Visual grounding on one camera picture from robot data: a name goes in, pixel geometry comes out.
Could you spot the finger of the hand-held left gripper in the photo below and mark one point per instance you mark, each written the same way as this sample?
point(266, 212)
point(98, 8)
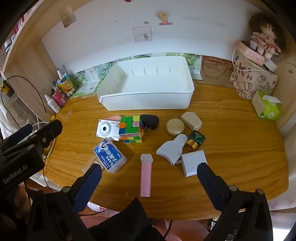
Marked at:
point(50, 131)
point(20, 135)

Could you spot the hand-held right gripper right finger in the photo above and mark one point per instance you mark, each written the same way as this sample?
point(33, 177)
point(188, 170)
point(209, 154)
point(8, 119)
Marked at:
point(210, 183)

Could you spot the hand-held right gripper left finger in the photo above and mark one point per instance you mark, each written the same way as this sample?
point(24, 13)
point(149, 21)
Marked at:
point(90, 183)

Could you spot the clear plastic lid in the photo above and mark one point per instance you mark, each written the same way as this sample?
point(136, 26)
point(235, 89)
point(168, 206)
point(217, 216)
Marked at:
point(89, 162)

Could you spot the white power adapter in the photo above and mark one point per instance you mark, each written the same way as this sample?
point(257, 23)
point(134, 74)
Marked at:
point(192, 162)

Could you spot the blue label floss pick box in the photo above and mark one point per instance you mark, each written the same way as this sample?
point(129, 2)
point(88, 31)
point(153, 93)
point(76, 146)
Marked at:
point(108, 154)

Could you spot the green perfume bottle gold cap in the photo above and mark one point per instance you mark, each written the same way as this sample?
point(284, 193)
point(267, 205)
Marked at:
point(196, 136)

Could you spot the white compact camera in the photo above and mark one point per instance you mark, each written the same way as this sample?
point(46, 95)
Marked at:
point(105, 129)

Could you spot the pink comb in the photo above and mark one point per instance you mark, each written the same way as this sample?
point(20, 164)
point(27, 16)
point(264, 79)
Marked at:
point(145, 178)

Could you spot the beige angular box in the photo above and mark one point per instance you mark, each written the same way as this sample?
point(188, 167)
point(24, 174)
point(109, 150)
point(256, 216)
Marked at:
point(190, 120)

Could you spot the pink round puff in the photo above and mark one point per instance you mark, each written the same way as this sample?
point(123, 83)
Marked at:
point(115, 116)

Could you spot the round gold compact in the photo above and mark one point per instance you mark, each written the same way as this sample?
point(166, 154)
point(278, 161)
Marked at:
point(175, 126)

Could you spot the colourful puzzle cube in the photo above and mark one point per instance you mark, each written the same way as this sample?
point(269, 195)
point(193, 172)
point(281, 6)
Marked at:
point(130, 129)

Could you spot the black charger plug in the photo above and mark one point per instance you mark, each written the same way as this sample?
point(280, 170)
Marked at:
point(151, 120)

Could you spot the white plastic bin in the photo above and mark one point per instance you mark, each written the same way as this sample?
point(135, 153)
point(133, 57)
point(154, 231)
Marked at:
point(148, 99)

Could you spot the person's left hand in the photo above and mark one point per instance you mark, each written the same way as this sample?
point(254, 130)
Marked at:
point(20, 198)

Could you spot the white spray bottle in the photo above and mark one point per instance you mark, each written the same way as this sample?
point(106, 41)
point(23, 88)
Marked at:
point(53, 104)

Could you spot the pink can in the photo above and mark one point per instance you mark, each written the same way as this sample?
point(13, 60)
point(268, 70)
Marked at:
point(60, 98)

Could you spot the blue white tube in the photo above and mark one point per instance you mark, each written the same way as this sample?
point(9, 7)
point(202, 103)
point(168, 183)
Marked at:
point(55, 84)

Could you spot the yellow black battery box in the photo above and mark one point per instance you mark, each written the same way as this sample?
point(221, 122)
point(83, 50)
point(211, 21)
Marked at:
point(7, 89)

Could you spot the thin white tube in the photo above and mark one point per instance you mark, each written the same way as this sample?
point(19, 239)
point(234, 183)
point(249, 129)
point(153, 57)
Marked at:
point(59, 74)

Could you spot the leaf print poster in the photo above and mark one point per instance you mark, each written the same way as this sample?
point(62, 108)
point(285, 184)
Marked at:
point(79, 77)

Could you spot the white carton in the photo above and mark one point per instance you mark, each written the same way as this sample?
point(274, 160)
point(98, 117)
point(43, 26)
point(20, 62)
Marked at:
point(91, 81)

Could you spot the floral cloth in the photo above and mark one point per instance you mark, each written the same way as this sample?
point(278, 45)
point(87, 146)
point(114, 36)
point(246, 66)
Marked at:
point(279, 202)

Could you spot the wooden shelf unit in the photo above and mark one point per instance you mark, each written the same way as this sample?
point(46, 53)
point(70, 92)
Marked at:
point(30, 60)

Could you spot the green tissue pack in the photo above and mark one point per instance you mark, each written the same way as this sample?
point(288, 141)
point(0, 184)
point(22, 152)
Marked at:
point(266, 109)

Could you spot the printed canvas tote bag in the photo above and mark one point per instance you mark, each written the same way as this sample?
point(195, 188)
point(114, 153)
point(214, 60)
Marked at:
point(245, 83)

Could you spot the brown cardboard sheet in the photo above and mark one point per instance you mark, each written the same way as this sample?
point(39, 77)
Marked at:
point(215, 71)

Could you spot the clear tape patch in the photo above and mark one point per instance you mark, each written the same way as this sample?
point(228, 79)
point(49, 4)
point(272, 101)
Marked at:
point(69, 19)

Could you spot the small white box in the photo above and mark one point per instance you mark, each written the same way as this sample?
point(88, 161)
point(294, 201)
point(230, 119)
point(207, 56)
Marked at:
point(270, 66)

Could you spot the pink long case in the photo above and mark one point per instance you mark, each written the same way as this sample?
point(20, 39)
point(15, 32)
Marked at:
point(251, 54)

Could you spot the cloth doll floral dress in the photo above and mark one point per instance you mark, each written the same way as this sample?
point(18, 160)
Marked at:
point(266, 37)

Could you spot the pink square wall sticker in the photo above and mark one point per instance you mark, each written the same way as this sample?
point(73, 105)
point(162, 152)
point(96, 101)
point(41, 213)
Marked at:
point(142, 34)

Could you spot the yellow pony wall sticker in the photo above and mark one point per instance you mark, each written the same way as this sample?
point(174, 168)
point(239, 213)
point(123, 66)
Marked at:
point(164, 17)

